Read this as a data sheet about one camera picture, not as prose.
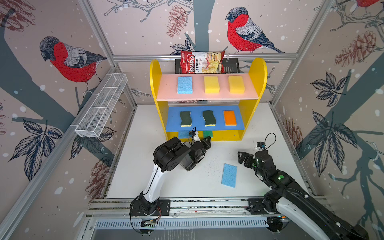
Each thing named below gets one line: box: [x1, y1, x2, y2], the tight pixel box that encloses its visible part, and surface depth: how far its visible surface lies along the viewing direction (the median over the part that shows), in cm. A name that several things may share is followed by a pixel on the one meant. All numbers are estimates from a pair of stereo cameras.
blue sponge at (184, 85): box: [177, 76, 193, 94], surface depth 74 cm
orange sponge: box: [223, 110, 237, 127], surface depth 94 cm
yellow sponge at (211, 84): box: [204, 76, 220, 94], surface depth 72 cm
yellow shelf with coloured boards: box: [149, 58, 268, 142], surface depth 78 cm
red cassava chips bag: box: [180, 50, 226, 74], surface depth 90 cm
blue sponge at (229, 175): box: [221, 163, 238, 188], surface depth 85 cm
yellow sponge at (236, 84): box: [228, 75, 245, 94], surface depth 73 cm
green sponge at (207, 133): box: [203, 130, 213, 139], surface depth 100 cm
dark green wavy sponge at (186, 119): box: [180, 111, 192, 127], surface depth 93 cm
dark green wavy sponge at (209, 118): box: [202, 110, 216, 127], surface depth 94 cm
